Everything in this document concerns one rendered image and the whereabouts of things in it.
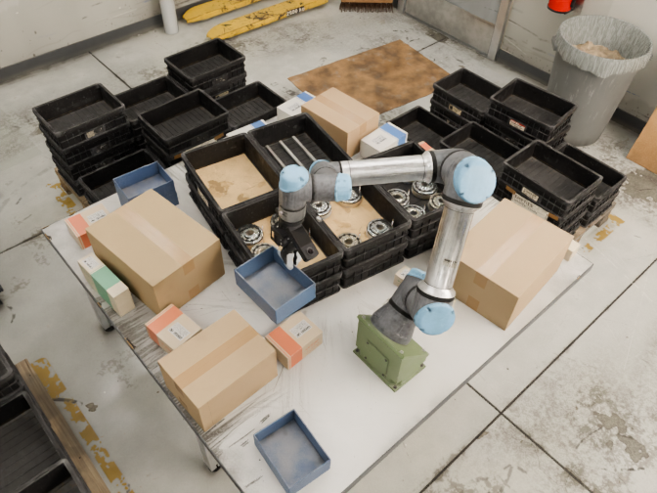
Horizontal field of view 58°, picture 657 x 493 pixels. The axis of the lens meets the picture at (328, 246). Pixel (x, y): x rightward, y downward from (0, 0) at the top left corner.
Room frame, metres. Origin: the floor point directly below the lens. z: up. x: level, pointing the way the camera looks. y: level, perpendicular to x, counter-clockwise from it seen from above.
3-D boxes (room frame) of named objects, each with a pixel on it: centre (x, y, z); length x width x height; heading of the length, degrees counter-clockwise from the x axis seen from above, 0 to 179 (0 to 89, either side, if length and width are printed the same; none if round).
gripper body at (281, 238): (1.18, 0.11, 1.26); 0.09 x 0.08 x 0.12; 42
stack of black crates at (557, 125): (2.86, -1.12, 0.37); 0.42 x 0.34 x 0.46; 43
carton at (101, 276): (1.33, 0.81, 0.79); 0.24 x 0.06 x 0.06; 48
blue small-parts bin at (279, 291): (1.10, 0.16, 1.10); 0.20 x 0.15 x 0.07; 44
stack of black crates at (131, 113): (2.92, 1.08, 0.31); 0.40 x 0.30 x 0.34; 133
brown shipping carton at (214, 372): (0.99, 0.34, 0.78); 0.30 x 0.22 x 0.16; 135
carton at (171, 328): (1.15, 0.53, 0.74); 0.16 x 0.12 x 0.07; 51
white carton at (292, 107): (2.48, 0.17, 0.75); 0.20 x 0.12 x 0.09; 139
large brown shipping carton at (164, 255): (1.47, 0.65, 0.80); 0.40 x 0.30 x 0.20; 51
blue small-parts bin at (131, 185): (1.82, 0.78, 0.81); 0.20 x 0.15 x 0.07; 129
